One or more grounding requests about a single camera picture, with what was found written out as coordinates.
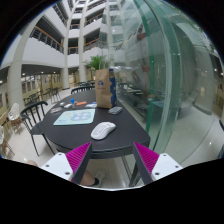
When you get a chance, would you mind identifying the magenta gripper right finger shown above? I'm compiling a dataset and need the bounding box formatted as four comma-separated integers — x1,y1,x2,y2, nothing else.
132,141,184,186

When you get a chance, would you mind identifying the green potted plant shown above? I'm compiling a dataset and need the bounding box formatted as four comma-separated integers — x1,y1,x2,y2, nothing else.
86,55,108,70

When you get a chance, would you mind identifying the blue capped small bottle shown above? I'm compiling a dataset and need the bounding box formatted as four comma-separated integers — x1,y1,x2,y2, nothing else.
70,98,75,106

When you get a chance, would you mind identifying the black wooden chair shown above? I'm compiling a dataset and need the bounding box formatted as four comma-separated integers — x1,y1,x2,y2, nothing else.
20,101,53,154

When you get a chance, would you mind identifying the black round table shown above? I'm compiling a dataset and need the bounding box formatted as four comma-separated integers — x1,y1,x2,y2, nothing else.
43,90,150,159

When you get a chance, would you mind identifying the white computer mouse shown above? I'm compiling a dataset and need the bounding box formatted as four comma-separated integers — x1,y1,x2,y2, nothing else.
91,122,116,140

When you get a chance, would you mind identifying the white card packet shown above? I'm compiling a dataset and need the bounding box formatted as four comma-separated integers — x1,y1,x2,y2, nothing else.
85,103,97,108

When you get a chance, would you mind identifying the white lattice chair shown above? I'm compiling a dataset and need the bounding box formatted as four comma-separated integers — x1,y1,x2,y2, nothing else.
8,103,22,129

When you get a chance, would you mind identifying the brown paper bag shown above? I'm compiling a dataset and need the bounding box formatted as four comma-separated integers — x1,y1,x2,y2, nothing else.
95,68,117,109

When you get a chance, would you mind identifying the black chair behind table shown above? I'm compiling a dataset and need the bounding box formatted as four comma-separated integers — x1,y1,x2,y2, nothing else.
71,86,95,94

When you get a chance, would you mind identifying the orange small object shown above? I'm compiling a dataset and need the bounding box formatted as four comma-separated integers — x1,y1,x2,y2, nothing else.
76,101,86,106

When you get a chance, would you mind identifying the light green mouse pad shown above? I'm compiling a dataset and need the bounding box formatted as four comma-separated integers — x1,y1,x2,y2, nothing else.
53,109,95,126

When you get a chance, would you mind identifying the person's foot with shoe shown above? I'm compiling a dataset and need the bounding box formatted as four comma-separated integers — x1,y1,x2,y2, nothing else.
81,170,105,187

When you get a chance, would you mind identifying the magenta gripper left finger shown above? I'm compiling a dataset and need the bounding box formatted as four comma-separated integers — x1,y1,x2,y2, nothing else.
40,141,93,185

